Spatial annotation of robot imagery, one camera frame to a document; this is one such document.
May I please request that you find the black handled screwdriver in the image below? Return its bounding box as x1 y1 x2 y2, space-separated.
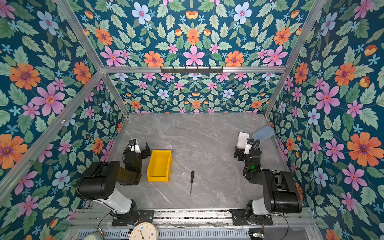
190 171 195 196

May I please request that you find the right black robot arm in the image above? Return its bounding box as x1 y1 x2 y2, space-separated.
231 139 303 225

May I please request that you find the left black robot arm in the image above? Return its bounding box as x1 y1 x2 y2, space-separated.
76 139 152 226

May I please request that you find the yellow plastic bin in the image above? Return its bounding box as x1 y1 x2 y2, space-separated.
147 150 173 183

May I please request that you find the white rectangular block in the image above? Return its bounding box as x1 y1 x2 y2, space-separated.
237 132 249 150

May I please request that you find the blue grey sponge pad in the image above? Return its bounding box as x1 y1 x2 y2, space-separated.
252 126 275 143

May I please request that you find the white round clock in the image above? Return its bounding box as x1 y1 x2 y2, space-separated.
129 222 159 240

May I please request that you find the black hook rack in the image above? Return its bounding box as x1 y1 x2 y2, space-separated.
160 67 224 74

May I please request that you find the metal dome bell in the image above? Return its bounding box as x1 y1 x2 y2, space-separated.
83 232 105 240

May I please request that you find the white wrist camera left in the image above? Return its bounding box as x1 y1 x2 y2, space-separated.
134 144 141 154

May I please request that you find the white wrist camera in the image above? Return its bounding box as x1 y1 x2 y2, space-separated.
244 139 255 155
134 144 141 154

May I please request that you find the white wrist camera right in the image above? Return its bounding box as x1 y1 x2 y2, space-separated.
244 139 255 155

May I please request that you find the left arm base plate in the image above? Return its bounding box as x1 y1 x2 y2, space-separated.
112 210 155 227

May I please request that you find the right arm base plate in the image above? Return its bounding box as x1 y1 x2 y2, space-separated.
229 209 273 226

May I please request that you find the aluminium mounting rail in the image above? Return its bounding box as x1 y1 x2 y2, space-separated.
69 208 318 229

